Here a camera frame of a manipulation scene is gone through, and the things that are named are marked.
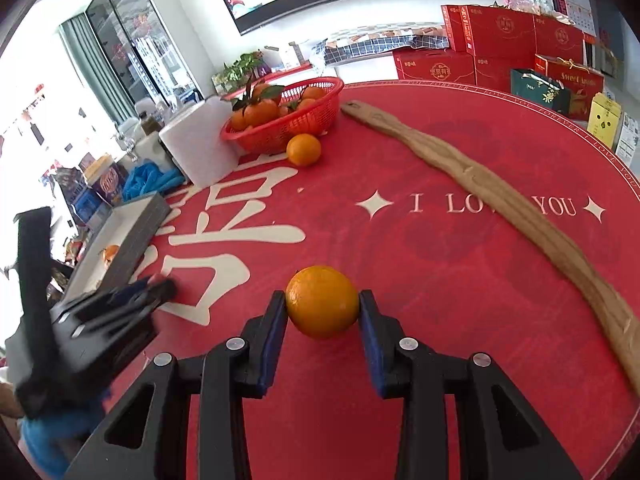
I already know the grey green curtain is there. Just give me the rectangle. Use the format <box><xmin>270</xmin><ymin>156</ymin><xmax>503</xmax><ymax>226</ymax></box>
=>
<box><xmin>60</xmin><ymin>15</ymin><xmax>136</xmax><ymax>126</ymax></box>

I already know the plaid cloth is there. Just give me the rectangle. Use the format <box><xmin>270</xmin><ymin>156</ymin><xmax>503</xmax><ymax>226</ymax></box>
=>
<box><xmin>320</xmin><ymin>22</ymin><xmax>448</xmax><ymax>63</ymax></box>

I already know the red gift box with handle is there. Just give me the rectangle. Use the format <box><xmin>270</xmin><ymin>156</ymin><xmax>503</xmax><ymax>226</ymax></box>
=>
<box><xmin>534</xmin><ymin>55</ymin><xmax>605</xmax><ymax>121</ymax></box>

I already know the pile of leafy mandarins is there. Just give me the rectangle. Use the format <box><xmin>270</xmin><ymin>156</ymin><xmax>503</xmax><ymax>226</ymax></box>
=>
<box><xmin>229</xmin><ymin>81</ymin><xmax>328</xmax><ymax>132</ymax></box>

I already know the red plastic basket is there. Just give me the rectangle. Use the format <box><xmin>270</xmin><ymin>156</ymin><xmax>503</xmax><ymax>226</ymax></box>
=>
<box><xmin>220</xmin><ymin>76</ymin><xmax>345</xmax><ymax>155</ymax></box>

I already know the long curved wooden stick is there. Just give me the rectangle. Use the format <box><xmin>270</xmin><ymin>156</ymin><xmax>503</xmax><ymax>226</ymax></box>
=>
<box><xmin>340</xmin><ymin>100</ymin><xmax>640</xmax><ymax>396</ymax></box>

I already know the purple instant noodle cup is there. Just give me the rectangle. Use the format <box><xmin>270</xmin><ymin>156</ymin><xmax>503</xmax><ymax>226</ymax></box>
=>
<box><xmin>82</xmin><ymin>155</ymin><xmax>126</xmax><ymax>206</ymax></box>

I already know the white box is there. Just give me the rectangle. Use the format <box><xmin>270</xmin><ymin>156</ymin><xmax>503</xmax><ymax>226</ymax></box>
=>
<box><xmin>132</xmin><ymin>130</ymin><xmax>173</xmax><ymax>171</ymax></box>

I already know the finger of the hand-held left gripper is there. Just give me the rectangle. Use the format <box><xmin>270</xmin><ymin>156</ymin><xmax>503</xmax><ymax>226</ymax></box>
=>
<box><xmin>100</xmin><ymin>296</ymin><xmax>171</xmax><ymax>327</ymax></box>
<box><xmin>107</xmin><ymin>278</ymin><xmax>178</xmax><ymax>308</ymax></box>

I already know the white small appliance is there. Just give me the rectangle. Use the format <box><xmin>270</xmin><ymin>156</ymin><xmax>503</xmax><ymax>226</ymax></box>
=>
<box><xmin>134</xmin><ymin>99</ymin><xmax>163</xmax><ymax>133</ymax></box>

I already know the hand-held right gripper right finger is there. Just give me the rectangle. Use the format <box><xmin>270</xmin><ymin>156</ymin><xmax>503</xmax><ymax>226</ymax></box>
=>
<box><xmin>357</xmin><ymin>289</ymin><xmax>583</xmax><ymax>480</ymax></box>

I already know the chrome tap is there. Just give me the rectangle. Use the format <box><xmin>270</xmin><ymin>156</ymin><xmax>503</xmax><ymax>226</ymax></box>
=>
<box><xmin>114</xmin><ymin>127</ymin><xmax>138</xmax><ymax>153</ymax></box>

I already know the grey tray with white inside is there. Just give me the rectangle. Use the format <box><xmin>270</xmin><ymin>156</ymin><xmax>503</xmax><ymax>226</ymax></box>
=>
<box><xmin>62</xmin><ymin>191</ymin><xmax>173</xmax><ymax>306</ymax></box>

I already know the red round printed mat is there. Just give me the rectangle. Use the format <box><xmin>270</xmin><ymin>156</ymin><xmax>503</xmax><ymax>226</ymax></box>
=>
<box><xmin>100</xmin><ymin>80</ymin><xmax>640</xmax><ymax>480</ymax></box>

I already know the green gift bag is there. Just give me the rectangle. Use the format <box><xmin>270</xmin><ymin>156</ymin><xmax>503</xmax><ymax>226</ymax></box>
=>
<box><xmin>510</xmin><ymin>68</ymin><xmax>571</xmax><ymax>116</ymax></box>

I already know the wall calendar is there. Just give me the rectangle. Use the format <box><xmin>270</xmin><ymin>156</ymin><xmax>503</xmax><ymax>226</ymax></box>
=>
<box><xmin>560</xmin><ymin>0</ymin><xmax>598</xmax><ymax>36</ymax></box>

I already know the yellow box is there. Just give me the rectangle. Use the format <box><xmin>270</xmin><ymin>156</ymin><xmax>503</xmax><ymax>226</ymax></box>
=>
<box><xmin>587</xmin><ymin>92</ymin><xmax>623</xmax><ymax>148</ymax></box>

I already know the white paper roll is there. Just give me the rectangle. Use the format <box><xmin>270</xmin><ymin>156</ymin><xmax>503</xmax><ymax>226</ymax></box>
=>
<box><xmin>159</xmin><ymin>95</ymin><xmax>242</xmax><ymax>187</ymax></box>

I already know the blue cloth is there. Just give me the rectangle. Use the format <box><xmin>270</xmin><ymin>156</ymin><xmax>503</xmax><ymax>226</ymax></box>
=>
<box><xmin>122</xmin><ymin>160</ymin><xmax>186</xmax><ymax>201</ymax></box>
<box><xmin>20</xmin><ymin>395</ymin><xmax>108</xmax><ymax>478</ymax></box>

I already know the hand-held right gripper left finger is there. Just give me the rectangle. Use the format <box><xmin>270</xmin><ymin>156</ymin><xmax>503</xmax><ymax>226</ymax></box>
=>
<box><xmin>65</xmin><ymin>290</ymin><xmax>290</xmax><ymax>480</ymax></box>

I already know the green potted plant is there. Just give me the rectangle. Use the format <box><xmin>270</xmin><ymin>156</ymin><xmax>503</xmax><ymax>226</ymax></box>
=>
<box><xmin>212</xmin><ymin>51</ymin><xmax>271</xmax><ymax>93</ymax></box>

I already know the white printed paper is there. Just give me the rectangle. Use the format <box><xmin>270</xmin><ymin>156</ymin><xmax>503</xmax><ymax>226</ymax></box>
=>
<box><xmin>615</xmin><ymin>112</ymin><xmax>640</xmax><ymax>163</ymax></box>

